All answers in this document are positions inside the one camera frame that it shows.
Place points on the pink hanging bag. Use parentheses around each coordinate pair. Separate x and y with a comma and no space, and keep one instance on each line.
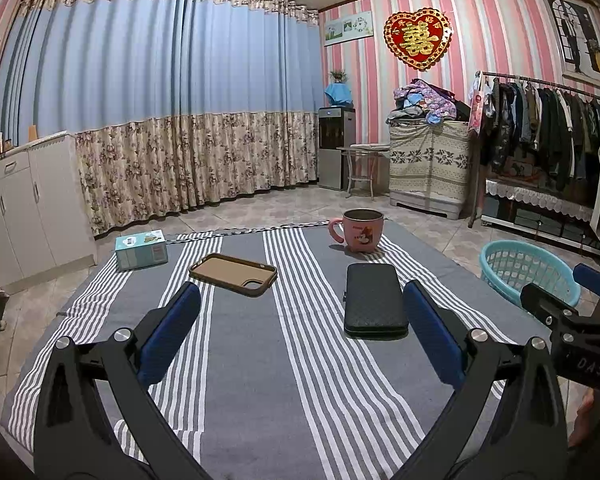
(476,107)

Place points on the grey striped tablecloth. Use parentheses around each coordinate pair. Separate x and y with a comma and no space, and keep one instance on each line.
(260,385)

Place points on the blue cloth bag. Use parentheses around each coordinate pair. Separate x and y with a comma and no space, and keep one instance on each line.
(339,94)

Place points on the orange bottle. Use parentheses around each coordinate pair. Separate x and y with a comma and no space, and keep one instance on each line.
(31,133)

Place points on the low dark cabinet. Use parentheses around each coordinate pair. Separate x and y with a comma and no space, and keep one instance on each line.
(530,220)

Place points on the row of hanging clothes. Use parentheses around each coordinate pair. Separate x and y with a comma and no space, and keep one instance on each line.
(545,125)

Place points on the grey water dispenser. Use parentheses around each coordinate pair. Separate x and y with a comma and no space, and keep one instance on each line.
(335,150)

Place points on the white cabinet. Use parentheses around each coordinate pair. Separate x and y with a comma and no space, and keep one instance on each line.
(45,200)

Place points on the black wallet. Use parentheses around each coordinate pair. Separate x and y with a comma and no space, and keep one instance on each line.
(375,300)

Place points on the small round table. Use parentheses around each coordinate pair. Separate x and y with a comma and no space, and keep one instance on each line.
(365,149)

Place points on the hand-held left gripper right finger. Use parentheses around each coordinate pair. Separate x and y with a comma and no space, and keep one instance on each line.
(432,330)

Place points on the light blue tissue box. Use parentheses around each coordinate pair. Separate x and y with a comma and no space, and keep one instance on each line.
(140,252)

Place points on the pink cartoon mug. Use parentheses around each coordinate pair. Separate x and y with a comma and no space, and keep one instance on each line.
(362,235)

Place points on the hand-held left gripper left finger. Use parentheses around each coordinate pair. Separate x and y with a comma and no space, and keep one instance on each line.
(172,330)

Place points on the blue floral curtain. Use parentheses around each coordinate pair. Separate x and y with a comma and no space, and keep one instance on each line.
(155,70)

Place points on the cabinet with patterned cover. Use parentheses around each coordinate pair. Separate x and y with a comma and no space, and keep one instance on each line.
(427,165)

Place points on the teal plastic laundry basket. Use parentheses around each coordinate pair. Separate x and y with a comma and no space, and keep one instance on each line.
(525,265)

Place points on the red heart wall decoration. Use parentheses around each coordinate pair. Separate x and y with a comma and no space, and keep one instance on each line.
(417,37)

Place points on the brown phone case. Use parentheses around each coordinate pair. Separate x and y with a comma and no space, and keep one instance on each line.
(230,272)

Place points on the framed window poster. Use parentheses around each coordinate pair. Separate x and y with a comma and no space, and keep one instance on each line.
(577,40)

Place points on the white lace cloth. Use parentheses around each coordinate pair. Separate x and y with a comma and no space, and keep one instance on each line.
(535,195)

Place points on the pile of clothes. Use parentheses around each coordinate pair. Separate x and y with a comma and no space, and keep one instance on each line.
(427,102)

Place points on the landscape wall clock picture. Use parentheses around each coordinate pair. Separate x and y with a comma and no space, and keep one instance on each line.
(347,27)

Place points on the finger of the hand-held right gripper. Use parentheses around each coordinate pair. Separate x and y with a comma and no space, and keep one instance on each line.
(545,305)
(597,282)

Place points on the person's right hand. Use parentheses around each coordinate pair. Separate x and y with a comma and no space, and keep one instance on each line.
(587,420)

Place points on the metal clothes rack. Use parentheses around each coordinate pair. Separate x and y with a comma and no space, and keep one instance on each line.
(530,80)

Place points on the small potted plant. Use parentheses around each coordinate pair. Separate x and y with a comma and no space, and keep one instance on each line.
(338,76)

